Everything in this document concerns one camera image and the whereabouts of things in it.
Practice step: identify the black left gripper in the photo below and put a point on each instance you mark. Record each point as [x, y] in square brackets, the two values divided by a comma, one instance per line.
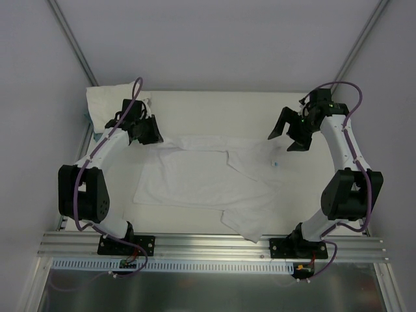
[143, 129]

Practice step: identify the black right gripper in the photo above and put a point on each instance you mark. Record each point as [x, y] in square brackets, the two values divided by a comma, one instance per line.
[295, 127]

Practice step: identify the white t shirt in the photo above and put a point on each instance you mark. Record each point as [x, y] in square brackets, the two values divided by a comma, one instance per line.
[237, 176]
[105, 101]

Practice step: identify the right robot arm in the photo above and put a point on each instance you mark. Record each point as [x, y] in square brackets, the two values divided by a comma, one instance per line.
[353, 190]

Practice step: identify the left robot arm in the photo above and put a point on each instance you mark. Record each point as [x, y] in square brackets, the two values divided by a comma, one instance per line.
[82, 191]

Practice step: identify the folded blue t shirt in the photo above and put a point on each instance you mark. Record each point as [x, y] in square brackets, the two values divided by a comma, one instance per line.
[96, 136]

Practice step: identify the folded white t shirt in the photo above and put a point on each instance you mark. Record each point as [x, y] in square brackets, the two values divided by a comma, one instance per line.
[105, 101]

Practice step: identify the left side aluminium rail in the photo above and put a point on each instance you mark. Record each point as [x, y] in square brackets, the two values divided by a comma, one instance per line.
[83, 146]

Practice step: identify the right aluminium frame post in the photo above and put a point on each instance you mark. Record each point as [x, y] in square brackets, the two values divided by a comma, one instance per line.
[362, 37]

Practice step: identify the aluminium frame post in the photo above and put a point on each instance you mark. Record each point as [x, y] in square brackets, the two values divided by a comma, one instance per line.
[362, 37]
[68, 34]

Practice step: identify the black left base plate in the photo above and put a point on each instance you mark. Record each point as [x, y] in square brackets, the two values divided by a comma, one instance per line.
[119, 247]

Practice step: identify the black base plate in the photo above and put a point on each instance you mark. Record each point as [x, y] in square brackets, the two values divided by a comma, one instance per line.
[286, 248]
[119, 247]

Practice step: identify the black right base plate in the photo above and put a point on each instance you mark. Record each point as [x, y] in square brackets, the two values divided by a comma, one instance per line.
[286, 248]

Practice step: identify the left aluminium frame post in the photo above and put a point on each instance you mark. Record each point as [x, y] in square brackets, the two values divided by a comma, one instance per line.
[68, 34]

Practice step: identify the aluminium front rail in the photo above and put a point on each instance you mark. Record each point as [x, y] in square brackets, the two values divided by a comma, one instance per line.
[360, 249]

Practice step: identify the white slotted cable duct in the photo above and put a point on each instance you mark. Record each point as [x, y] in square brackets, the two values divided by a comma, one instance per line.
[174, 265]

